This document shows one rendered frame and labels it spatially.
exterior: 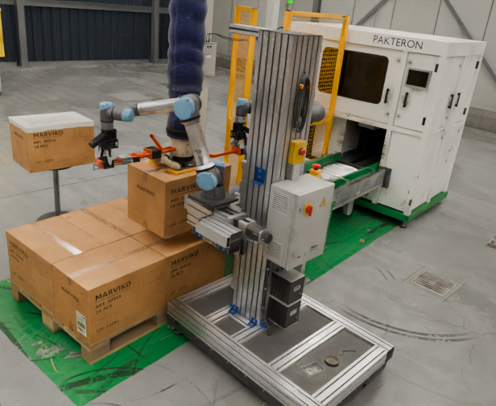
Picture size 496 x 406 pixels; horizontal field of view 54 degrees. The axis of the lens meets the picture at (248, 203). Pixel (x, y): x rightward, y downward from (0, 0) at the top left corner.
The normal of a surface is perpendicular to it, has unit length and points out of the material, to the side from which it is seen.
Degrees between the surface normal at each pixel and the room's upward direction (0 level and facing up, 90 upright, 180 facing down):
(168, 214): 91
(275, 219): 90
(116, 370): 0
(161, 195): 90
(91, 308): 90
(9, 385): 0
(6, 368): 0
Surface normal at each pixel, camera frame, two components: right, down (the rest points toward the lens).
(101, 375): 0.09, -0.92
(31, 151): 0.68, 0.34
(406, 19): -0.70, 0.22
